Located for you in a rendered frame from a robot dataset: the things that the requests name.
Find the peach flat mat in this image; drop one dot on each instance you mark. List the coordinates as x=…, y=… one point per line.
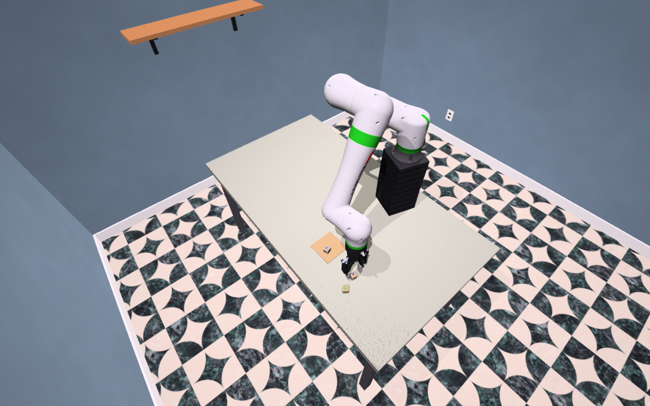
x=337, y=247

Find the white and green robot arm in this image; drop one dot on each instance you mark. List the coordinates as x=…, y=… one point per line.
x=373, y=112

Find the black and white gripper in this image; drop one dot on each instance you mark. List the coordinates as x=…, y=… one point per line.
x=346, y=266

